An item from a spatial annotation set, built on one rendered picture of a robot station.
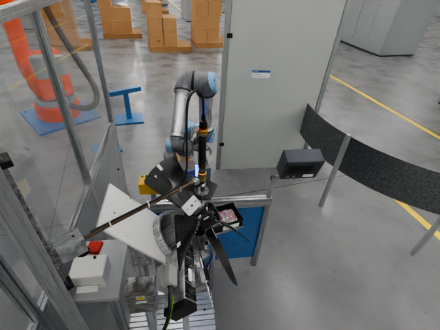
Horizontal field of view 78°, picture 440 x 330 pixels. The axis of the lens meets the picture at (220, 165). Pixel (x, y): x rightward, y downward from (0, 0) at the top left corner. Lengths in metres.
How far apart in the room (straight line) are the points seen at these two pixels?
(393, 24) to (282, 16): 7.89
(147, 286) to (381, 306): 2.00
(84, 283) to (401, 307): 2.46
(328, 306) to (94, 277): 1.87
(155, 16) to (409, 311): 8.01
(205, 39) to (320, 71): 6.41
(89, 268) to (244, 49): 2.35
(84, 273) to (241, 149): 2.45
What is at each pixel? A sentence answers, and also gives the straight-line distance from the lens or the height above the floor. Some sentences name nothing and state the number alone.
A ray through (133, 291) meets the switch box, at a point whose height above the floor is 0.84.
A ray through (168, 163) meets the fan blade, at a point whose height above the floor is 1.42.
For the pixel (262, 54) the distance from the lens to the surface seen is 3.03.
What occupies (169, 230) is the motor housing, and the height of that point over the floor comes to 1.16.
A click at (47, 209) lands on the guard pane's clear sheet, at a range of 1.50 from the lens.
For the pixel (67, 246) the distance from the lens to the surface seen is 1.12.
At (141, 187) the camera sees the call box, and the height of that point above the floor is 1.05.
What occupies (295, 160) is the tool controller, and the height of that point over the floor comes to 1.23.
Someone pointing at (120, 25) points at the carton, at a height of 0.36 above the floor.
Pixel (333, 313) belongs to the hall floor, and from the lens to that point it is 2.67.
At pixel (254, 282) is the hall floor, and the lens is 2.61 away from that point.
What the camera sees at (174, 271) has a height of 1.14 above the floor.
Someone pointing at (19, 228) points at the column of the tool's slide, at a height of 1.58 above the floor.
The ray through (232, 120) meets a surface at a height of 0.72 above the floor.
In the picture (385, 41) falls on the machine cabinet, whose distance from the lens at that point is 10.75.
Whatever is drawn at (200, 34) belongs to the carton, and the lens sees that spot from 9.28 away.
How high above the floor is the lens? 2.23
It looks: 37 degrees down
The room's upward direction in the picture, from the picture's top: 4 degrees clockwise
